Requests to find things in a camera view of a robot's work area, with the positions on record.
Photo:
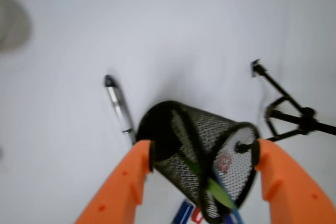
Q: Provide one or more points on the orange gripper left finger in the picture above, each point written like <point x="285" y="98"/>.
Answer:
<point x="117" y="199"/>

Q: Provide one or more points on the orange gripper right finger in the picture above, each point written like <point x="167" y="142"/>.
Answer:
<point x="293" y="196"/>

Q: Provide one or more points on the blue cap marker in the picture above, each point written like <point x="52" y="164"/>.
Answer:
<point x="183" y="213"/>

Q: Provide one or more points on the translucent blue pen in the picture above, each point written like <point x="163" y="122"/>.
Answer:
<point x="219" y="193"/>

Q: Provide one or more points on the red cap marker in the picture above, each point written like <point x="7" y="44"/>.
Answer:
<point x="197" y="216"/>

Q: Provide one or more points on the black mesh pen holder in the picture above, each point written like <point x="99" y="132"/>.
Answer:
<point x="230" y="143"/>

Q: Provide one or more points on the silver metal pen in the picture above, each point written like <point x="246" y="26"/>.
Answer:
<point x="120" y="107"/>

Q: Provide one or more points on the green mechanical pencil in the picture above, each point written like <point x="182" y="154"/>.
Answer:
<point x="197" y="178"/>

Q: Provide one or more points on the clear tape roll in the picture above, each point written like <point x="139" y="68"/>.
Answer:
<point x="16" y="25"/>

